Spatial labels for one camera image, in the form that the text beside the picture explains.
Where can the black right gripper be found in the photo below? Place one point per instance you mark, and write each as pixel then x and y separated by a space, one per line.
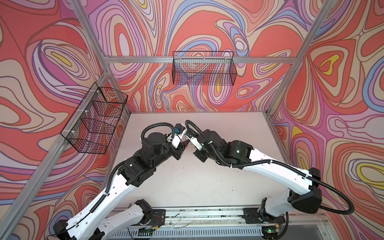
pixel 200 155

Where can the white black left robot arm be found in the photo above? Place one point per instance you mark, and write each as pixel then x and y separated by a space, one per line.
pixel 95 222

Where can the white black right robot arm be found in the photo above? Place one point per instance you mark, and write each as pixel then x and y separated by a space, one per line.
pixel 301 193

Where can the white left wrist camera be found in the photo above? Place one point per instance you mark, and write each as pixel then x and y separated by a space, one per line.
pixel 177 140

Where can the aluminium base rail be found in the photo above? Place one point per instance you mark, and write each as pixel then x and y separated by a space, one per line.
pixel 216 223

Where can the black wire basket back wall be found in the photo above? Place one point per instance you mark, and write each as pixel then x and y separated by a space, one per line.
pixel 207 68

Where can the black wire basket wall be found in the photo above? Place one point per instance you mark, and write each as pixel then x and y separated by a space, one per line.
pixel 207 68
pixel 92 132

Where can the black wire basket left wall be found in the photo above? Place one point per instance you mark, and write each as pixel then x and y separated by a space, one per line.
pixel 92 132

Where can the aluminium frame extrusion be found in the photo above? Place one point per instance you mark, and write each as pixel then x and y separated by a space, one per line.
pixel 50 59

